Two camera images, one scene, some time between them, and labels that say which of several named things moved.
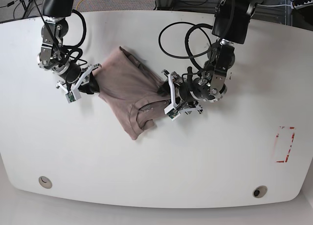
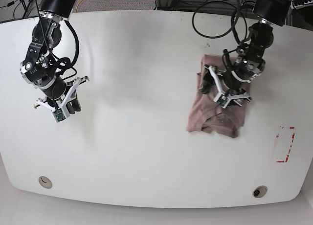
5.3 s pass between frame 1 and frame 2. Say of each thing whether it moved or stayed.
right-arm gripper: moved
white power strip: stayed
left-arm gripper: moved
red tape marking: stayed
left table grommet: stayed
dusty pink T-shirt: moved
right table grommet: stayed
